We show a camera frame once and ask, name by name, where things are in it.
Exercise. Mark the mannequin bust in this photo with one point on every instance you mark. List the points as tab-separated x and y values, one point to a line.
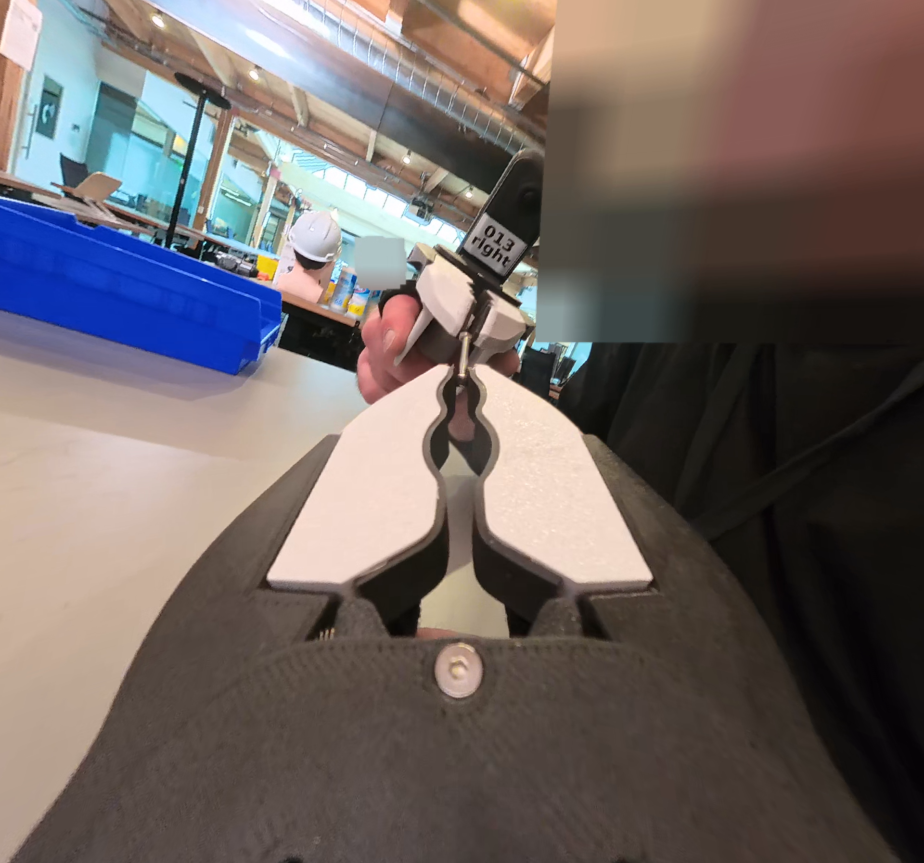
303	277

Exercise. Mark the blue plastic bin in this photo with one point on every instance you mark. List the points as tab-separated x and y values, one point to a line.
130	293

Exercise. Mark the metal screw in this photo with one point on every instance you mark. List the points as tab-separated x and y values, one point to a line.
463	356

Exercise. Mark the dark framed wall picture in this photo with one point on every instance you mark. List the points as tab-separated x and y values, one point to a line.
53	107

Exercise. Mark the wipes canister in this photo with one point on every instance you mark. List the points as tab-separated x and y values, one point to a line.
346	291
361	301

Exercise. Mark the yellow container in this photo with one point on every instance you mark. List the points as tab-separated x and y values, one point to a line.
267	264

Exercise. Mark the grey desk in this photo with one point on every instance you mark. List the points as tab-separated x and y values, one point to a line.
144	480

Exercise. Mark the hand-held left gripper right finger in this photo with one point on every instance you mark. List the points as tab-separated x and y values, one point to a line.
556	509

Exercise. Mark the ceiling projector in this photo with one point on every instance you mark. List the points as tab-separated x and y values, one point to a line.
420	208

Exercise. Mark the person's right hand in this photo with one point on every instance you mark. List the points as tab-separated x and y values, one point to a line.
382	358

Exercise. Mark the white hard hat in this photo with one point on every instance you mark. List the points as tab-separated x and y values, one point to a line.
316	235

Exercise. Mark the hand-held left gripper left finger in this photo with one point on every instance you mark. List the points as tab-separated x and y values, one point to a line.
361	509

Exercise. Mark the paper notice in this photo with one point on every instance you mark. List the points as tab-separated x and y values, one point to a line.
20	29

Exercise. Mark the black floor lamp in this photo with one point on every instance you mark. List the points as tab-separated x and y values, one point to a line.
189	156

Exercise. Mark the person's black clothing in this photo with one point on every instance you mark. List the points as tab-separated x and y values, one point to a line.
794	553

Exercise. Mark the wooden board on stand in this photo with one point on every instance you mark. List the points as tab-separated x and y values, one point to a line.
90	186

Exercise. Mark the black boombox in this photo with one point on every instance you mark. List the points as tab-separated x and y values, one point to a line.
237	265

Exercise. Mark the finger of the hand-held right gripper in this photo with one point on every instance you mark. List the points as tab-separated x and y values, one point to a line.
447	300
502	325

